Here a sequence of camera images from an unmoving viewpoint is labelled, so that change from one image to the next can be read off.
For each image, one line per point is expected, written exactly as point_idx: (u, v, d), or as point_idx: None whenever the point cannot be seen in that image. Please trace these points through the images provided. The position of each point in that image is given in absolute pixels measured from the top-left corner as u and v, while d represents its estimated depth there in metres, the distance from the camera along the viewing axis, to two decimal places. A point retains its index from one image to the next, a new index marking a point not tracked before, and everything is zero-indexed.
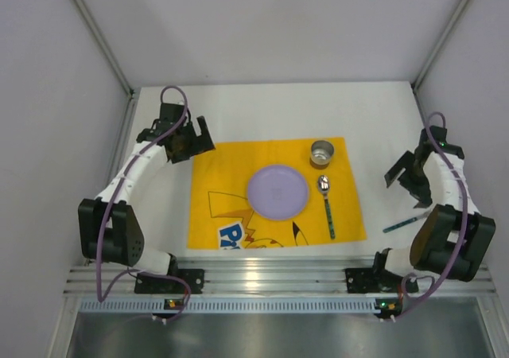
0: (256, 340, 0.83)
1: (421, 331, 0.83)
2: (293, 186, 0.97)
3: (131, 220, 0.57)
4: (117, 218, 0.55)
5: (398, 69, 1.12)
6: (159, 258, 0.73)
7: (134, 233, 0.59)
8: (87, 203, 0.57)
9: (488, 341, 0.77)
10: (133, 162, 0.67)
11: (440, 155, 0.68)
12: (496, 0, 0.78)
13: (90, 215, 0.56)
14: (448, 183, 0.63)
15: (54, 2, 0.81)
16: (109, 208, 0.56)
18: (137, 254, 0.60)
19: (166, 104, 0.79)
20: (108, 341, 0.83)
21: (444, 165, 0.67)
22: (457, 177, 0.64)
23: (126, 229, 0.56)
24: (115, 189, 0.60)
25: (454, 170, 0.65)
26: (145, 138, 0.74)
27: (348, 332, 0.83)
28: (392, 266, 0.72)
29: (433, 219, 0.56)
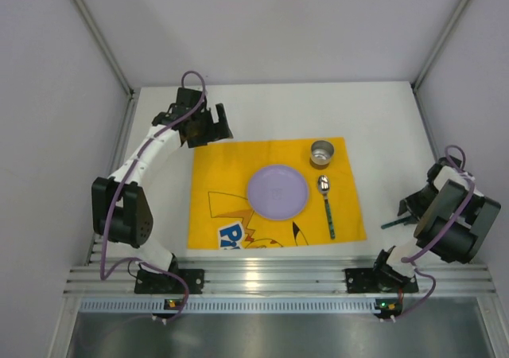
0: (257, 340, 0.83)
1: (421, 332, 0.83)
2: (293, 185, 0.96)
3: (141, 200, 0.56)
4: (128, 198, 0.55)
5: (398, 69, 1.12)
6: (161, 253, 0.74)
7: (143, 213, 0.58)
8: (101, 181, 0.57)
9: (488, 341, 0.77)
10: (147, 145, 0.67)
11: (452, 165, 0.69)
12: (495, 0, 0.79)
13: (101, 192, 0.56)
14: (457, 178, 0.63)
15: (54, 3, 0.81)
16: (121, 187, 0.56)
18: (145, 235, 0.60)
19: (183, 89, 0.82)
20: (108, 341, 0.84)
21: (454, 173, 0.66)
22: (465, 175, 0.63)
23: (136, 208, 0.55)
24: (129, 170, 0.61)
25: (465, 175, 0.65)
26: (161, 122, 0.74)
27: (348, 332, 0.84)
28: (392, 258, 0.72)
29: (441, 190, 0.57)
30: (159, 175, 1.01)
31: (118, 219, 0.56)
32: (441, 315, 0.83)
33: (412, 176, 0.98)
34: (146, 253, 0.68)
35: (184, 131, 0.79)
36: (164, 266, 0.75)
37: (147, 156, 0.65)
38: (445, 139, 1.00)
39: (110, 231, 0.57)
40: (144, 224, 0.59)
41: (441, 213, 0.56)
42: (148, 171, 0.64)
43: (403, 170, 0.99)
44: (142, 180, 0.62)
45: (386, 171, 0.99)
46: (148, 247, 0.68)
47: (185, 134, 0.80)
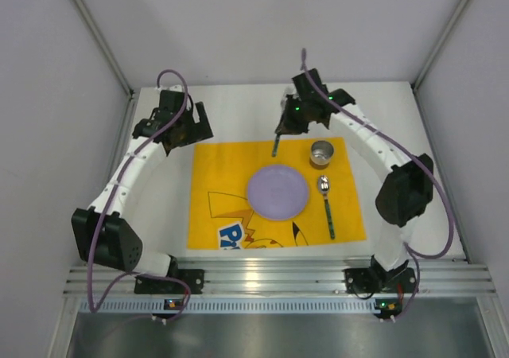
0: (257, 340, 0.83)
1: (421, 330, 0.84)
2: (294, 185, 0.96)
3: (126, 231, 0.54)
4: (111, 231, 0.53)
5: (398, 70, 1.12)
6: (158, 259, 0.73)
7: (130, 241, 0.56)
8: (80, 212, 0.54)
9: (488, 342, 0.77)
10: (127, 165, 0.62)
11: (344, 114, 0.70)
12: (496, 0, 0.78)
13: (83, 224, 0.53)
14: (373, 142, 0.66)
15: (54, 3, 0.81)
16: (102, 219, 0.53)
18: (134, 260, 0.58)
19: (167, 90, 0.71)
20: (109, 342, 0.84)
21: (355, 125, 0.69)
22: (374, 130, 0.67)
23: (121, 241, 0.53)
24: (109, 198, 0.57)
25: (367, 126, 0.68)
26: (141, 132, 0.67)
27: (348, 332, 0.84)
28: (381, 254, 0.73)
29: (390, 185, 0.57)
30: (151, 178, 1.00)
31: (102, 247, 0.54)
32: (440, 315, 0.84)
33: None
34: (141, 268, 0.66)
35: (169, 139, 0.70)
36: (162, 270, 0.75)
37: (127, 179, 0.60)
38: (445, 139, 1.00)
39: (95, 259, 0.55)
40: (131, 251, 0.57)
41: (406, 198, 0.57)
42: (131, 196, 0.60)
43: None
44: (126, 206, 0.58)
45: None
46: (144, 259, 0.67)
47: (169, 141, 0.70)
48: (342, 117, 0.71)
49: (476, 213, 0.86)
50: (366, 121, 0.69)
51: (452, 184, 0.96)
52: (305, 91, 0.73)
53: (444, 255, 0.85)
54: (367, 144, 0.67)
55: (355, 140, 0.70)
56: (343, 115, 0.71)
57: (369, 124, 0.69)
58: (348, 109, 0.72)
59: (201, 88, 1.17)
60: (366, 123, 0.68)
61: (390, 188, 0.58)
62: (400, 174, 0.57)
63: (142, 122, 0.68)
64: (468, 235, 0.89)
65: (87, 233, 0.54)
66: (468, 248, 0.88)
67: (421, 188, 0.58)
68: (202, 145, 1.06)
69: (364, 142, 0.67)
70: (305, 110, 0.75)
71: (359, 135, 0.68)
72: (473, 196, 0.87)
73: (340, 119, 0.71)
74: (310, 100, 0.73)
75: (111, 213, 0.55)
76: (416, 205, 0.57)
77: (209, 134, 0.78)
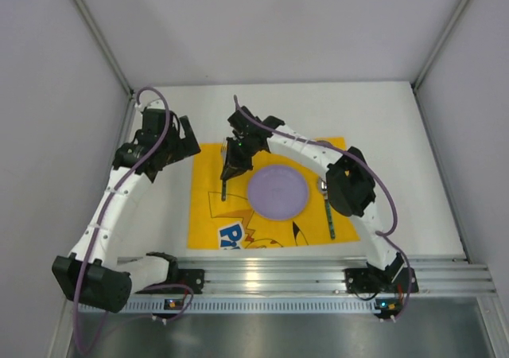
0: (257, 340, 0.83)
1: (421, 330, 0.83)
2: (294, 185, 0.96)
3: (108, 278, 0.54)
4: (94, 278, 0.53)
5: (398, 69, 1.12)
6: (155, 270, 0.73)
7: (114, 286, 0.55)
8: (61, 262, 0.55)
9: (487, 341, 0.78)
10: (109, 202, 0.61)
11: (277, 134, 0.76)
12: (496, 0, 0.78)
13: (66, 273, 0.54)
14: (308, 149, 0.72)
15: (54, 3, 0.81)
16: (84, 267, 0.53)
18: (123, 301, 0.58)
19: (149, 112, 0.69)
20: (108, 342, 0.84)
21: (288, 141, 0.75)
22: (304, 141, 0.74)
23: (104, 286, 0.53)
24: (91, 243, 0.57)
25: (298, 138, 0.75)
26: (122, 161, 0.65)
27: (349, 332, 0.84)
28: (371, 254, 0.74)
29: (334, 184, 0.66)
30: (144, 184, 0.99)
31: (87, 293, 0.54)
32: (441, 315, 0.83)
33: (412, 176, 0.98)
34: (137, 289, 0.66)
35: (153, 165, 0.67)
36: (161, 277, 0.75)
37: (109, 220, 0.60)
38: (445, 139, 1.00)
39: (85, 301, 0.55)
40: (118, 296, 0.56)
41: (351, 190, 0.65)
42: (114, 236, 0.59)
43: (403, 170, 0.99)
44: (108, 250, 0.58)
45: (386, 170, 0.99)
46: (137, 281, 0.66)
47: (153, 167, 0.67)
48: (276, 138, 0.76)
49: (476, 213, 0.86)
50: (295, 134, 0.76)
51: (452, 184, 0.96)
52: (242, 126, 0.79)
53: (444, 254, 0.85)
54: (304, 154, 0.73)
55: (294, 154, 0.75)
56: (277, 135, 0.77)
57: (298, 135, 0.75)
58: (280, 130, 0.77)
59: (201, 88, 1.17)
60: (297, 136, 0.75)
61: (333, 187, 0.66)
62: (337, 171, 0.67)
63: (124, 148, 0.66)
64: (468, 235, 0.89)
65: (71, 280, 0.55)
66: (468, 248, 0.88)
67: (360, 177, 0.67)
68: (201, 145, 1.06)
69: (301, 153, 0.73)
70: (248, 142, 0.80)
71: (295, 149, 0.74)
72: (473, 196, 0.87)
73: (275, 140, 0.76)
74: (249, 133, 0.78)
75: (92, 261, 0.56)
76: (361, 193, 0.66)
77: (196, 149, 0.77)
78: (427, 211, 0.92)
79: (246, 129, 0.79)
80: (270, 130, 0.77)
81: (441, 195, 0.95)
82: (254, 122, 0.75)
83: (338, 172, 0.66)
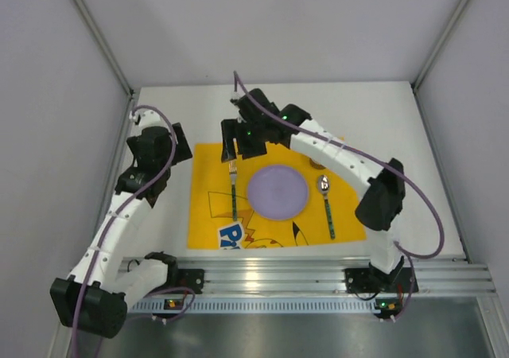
0: (257, 340, 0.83)
1: (420, 331, 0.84)
2: (293, 185, 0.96)
3: (106, 301, 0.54)
4: (89, 302, 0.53)
5: (397, 69, 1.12)
6: (153, 279, 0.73)
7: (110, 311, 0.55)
8: (60, 283, 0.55)
9: (488, 342, 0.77)
10: (110, 225, 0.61)
11: (304, 133, 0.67)
12: None
13: (64, 295, 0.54)
14: (342, 157, 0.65)
15: (53, 3, 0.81)
16: (83, 290, 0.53)
18: (118, 324, 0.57)
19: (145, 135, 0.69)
20: (108, 343, 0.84)
21: (316, 142, 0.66)
22: (339, 145, 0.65)
23: (99, 312, 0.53)
24: (90, 266, 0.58)
25: (332, 141, 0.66)
26: (124, 187, 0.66)
27: (348, 332, 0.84)
28: (378, 257, 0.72)
29: (371, 199, 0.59)
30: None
31: (83, 316, 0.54)
32: (440, 315, 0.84)
33: (412, 176, 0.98)
34: (134, 304, 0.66)
35: (153, 192, 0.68)
36: (161, 280, 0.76)
37: (109, 243, 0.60)
38: (445, 139, 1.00)
39: (79, 324, 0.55)
40: (112, 321, 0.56)
41: (387, 206, 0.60)
42: (114, 258, 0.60)
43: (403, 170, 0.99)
44: (107, 272, 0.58)
45: None
46: (134, 293, 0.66)
47: (154, 192, 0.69)
48: (303, 137, 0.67)
49: (477, 214, 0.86)
50: (330, 136, 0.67)
51: (452, 184, 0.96)
52: (252, 110, 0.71)
53: (444, 254, 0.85)
54: (336, 161, 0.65)
55: (319, 157, 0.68)
56: (303, 134, 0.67)
57: (332, 138, 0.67)
58: (305, 126, 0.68)
59: (200, 88, 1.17)
60: (331, 138, 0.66)
61: (369, 202, 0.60)
62: (378, 187, 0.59)
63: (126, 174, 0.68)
64: (467, 235, 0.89)
65: (68, 303, 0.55)
66: (468, 248, 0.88)
67: (397, 190, 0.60)
68: (202, 145, 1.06)
69: (334, 159, 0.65)
70: (256, 132, 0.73)
71: (327, 153, 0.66)
72: (473, 196, 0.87)
73: (302, 138, 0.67)
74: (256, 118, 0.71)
75: (91, 283, 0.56)
76: (393, 209, 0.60)
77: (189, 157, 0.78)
78: (426, 212, 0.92)
79: (261, 119, 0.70)
80: (293, 128, 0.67)
81: (441, 194, 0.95)
82: (273, 118, 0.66)
83: (378, 188, 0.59)
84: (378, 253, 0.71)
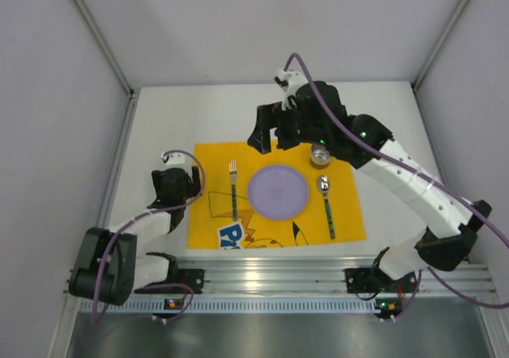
0: (257, 340, 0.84)
1: (421, 332, 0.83)
2: (294, 185, 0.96)
3: (131, 253, 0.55)
4: (120, 249, 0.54)
5: (397, 69, 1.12)
6: (157, 267, 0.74)
7: (128, 269, 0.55)
8: (94, 232, 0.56)
9: (488, 341, 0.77)
10: (144, 216, 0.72)
11: (386, 158, 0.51)
12: None
13: (95, 240, 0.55)
14: (430, 196, 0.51)
15: (53, 3, 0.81)
16: (116, 235, 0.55)
18: (124, 295, 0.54)
19: (171, 172, 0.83)
20: (109, 342, 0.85)
21: (400, 172, 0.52)
22: (429, 180, 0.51)
23: (126, 259, 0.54)
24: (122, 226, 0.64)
25: (420, 173, 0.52)
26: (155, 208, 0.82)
27: (348, 332, 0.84)
28: (389, 266, 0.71)
29: (460, 251, 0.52)
30: (136, 184, 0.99)
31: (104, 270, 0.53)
32: (441, 316, 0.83)
33: None
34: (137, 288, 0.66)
35: (174, 220, 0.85)
36: (161, 274, 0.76)
37: (143, 221, 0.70)
38: (445, 139, 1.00)
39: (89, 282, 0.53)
40: (125, 283, 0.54)
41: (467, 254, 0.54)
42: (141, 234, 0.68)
43: None
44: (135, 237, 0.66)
45: None
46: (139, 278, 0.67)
47: (175, 221, 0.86)
48: (384, 163, 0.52)
49: None
50: (418, 166, 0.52)
51: (452, 184, 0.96)
52: (308, 110, 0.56)
53: None
54: (422, 200, 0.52)
55: (394, 186, 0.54)
56: (384, 160, 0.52)
57: (421, 169, 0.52)
58: (387, 149, 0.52)
59: (200, 88, 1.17)
60: (418, 169, 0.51)
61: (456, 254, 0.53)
62: (471, 239, 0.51)
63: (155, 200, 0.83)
64: None
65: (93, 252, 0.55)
66: None
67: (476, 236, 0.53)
68: (202, 145, 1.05)
69: (420, 197, 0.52)
70: (307, 133, 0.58)
71: (412, 188, 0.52)
72: (474, 196, 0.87)
73: (382, 165, 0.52)
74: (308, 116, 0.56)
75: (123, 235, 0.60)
76: None
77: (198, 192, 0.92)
78: None
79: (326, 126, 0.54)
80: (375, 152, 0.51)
81: None
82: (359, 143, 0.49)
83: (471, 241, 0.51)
84: (394, 267, 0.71)
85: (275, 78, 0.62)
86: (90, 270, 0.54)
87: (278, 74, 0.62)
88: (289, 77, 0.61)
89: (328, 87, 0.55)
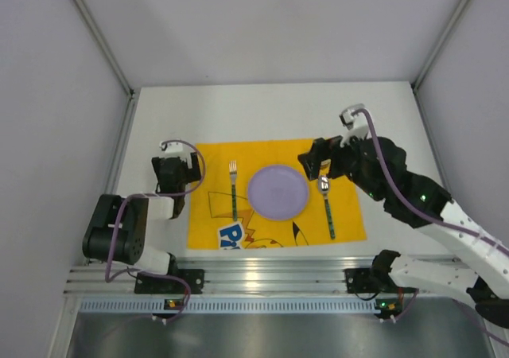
0: (257, 340, 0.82)
1: (421, 332, 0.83)
2: (294, 186, 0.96)
3: (143, 213, 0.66)
4: (132, 209, 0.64)
5: (397, 69, 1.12)
6: (158, 255, 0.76)
7: (140, 228, 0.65)
8: (106, 198, 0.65)
9: (487, 340, 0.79)
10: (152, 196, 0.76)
11: (452, 227, 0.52)
12: None
13: (107, 204, 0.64)
14: (495, 260, 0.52)
15: (54, 3, 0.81)
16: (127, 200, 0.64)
18: (137, 251, 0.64)
19: (169, 161, 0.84)
20: (107, 343, 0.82)
21: (464, 237, 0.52)
22: (494, 243, 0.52)
23: (137, 219, 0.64)
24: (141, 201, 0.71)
25: (483, 235, 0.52)
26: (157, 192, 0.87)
27: (348, 332, 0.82)
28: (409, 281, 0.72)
29: None
30: (136, 184, 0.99)
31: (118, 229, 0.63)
32: (440, 315, 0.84)
33: None
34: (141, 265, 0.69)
35: (176, 208, 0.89)
36: (161, 268, 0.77)
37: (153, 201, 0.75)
38: (445, 139, 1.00)
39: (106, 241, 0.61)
40: (136, 241, 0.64)
41: None
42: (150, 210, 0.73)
43: None
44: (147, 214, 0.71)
45: None
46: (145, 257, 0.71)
47: (176, 208, 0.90)
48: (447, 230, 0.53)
49: (477, 214, 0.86)
50: (481, 230, 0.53)
51: (452, 184, 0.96)
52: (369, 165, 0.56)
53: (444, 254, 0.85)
54: (485, 263, 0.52)
55: (456, 248, 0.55)
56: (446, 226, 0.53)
57: (483, 231, 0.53)
58: (448, 212, 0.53)
59: (200, 88, 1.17)
60: (481, 234, 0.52)
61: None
62: None
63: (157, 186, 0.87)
64: None
65: (104, 215, 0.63)
66: None
67: None
68: (202, 145, 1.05)
69: (483, 259, 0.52)
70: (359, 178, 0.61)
71: (474, 250, 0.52)
72: (474, 196, 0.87)
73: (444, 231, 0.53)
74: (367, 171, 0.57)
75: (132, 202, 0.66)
76: None
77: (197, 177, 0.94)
78: None
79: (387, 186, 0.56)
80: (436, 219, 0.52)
81: None
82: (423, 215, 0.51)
83: None
84: (413, 282, 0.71)
85: (340, 117, 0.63)
86: (101, 234, 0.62)
87: (342, 114, 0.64)
88: (354, 120, 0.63)
89: (393, 147, 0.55)
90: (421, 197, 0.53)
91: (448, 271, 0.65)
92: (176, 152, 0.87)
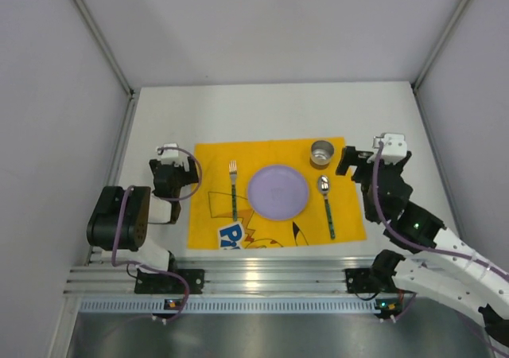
0: (257, 340, 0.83)
1: (421, 331, 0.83)
2: (294, 186, 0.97)
3: (145, 201, 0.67)
4: (135, 196, 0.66)
5: (397, 69, 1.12)
6: (158, 252, 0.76)
7: (143, 215, 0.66)
8: (109, 189, 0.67)
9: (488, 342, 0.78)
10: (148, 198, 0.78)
11: (444, 251, 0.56)
12: None
13: (112, 193, 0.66)
14: (490, 282, 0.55)
15: (54, 4, 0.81)
16: (129, 190, 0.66)
18: (140, 237, 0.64)
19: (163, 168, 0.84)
20: (108, 342, 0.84)
21: (456, 260, 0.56)
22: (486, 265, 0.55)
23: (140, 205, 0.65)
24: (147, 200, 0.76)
25: (476, 258, 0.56)
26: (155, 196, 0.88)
27: (348, 332, 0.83)
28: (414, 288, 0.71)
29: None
30: (136, 184, 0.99)
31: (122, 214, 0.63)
32: (440, 315, 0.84)
33: (412, 176, 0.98)
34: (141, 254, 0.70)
35: (173, 215, 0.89)
36: (161, 264, 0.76)
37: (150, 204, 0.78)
38: (445, 139, 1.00)
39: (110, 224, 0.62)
40: (140, 226, 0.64)
41: None
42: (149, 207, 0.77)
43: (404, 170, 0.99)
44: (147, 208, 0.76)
45: None
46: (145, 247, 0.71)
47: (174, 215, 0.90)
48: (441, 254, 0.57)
49: (477, 213, 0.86)
50: (474, 252, 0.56)
51: (452, 184, 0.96)
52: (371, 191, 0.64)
53: None
54: (481, 284, 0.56)
55: (451, 270, 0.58)
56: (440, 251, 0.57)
57: (477, 254, 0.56)
58: (441, 237, 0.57)
59: (200, 88, 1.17)
60: (474, 256, 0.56)
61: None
62: None
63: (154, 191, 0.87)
64: (468, 235, 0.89)
65: (108, 203, 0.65)
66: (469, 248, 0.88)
67: None
68: (202, 145, 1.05)
69: (479, 281, 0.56)
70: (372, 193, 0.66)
71: (469, 273, 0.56)
72: (474, 196, 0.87)
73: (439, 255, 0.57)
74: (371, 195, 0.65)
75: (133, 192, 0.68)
76: None
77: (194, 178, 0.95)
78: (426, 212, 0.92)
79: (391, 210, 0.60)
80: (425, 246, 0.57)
81: (441, 194, 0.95)
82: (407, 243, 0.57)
83: None
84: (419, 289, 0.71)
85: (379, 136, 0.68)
86: (105, 219, 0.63)
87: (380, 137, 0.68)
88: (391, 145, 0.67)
89: (401, 184, 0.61)
90: (413, 225, 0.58)
91: (460, 287, 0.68)
92: (171, 157, 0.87)
